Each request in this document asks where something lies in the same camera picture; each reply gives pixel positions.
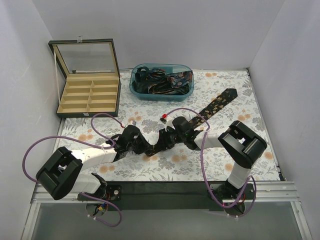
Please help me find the black gold floral tie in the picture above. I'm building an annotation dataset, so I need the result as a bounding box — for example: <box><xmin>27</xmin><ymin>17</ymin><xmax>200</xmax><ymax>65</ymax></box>
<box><xmin>144</xmin><ymin>87</ymin><xmax>238</xmax><ymax>158</ymax></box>

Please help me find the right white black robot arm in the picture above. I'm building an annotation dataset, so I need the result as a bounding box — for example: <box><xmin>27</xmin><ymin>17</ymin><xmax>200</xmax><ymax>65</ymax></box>
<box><xmin>149</xmin><ymin>115</ymin><xmax>267</xmax><ymax>200</ymax></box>

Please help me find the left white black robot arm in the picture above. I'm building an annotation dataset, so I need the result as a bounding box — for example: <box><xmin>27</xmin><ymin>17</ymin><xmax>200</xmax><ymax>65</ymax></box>
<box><xmin>36</xmin><ymin>124</ymin><xmax>153</xmax><ymax>200</ymax></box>

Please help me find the pile of dark ties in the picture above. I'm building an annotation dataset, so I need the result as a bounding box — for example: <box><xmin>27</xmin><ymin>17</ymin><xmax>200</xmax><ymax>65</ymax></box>
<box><xmin>132</xmin><ymin>66</ymin><xmax>191</xmax><ymax>95</ymax></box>

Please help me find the floral patterned table mat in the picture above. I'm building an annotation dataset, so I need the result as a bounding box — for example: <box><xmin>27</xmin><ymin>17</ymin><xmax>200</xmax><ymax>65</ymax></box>
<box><xmin>56</xmin><ymin>70</ymin><xmax>269</xmax><ymax>181</ymax></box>

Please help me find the blue floral tie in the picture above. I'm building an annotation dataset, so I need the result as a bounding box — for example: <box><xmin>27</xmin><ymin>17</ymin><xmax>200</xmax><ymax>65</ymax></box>
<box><xmin>167</xmin><ymin>70</ymin><xmax>193</xmax><ymax>89</ymax></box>

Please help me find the teal plastic bin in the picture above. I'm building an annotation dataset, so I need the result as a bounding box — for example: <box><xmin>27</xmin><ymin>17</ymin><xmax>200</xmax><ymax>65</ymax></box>
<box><xmin>129</xmin><ymin>63</ymin><xmax>195</xmax><ymax>102</ymax></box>

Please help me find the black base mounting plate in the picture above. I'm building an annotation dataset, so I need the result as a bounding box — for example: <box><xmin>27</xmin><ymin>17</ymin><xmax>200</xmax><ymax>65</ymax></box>
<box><xmin>44</xmin><ymin>176</ymin><xmax>258</xmax><ymax>212</ymax></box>

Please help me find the black compartment display box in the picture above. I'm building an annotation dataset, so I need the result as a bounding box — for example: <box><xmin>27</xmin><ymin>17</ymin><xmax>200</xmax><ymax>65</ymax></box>
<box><xmin>48</xmin><ymin>36</ymin><xmax>121</xmax><ymax>119</ymax></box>

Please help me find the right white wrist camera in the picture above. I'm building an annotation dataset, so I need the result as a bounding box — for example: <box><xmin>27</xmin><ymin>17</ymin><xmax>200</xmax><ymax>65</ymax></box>
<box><xmin>160</xmin><ymin>114</ymin><xmax>174</xmax><ymax>128</ymax></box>

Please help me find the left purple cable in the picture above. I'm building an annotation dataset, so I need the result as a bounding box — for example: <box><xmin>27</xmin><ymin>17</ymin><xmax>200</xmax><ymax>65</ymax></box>
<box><xmin>22</xmin><ymin>112</ymin><xmax>126</xmax><ymax>228</ymax></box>

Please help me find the purple cable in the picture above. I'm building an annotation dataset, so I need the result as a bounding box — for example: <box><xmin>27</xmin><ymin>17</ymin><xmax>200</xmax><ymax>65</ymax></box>
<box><xmin>22</xmin><ymin>112</ymin><xmax>126</xmax><ymax>228</ymax></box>
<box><xmin>162</xmin><ymin>107</ymin><xmax>257</xmax><ymax>220</ymax></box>

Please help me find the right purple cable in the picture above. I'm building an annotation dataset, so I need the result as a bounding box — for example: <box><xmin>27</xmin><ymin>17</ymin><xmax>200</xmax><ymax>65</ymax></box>
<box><xmin>162</xmin><ymin>107</ymin><xmax>257</xmax><ymax>220</ymax></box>

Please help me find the aluminium frame rail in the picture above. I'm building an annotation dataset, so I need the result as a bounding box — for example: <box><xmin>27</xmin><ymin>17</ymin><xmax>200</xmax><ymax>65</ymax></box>
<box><xmin>22</xmin><ymin>181</ymin><xmax>312</xmax><ymax>240</ymax></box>

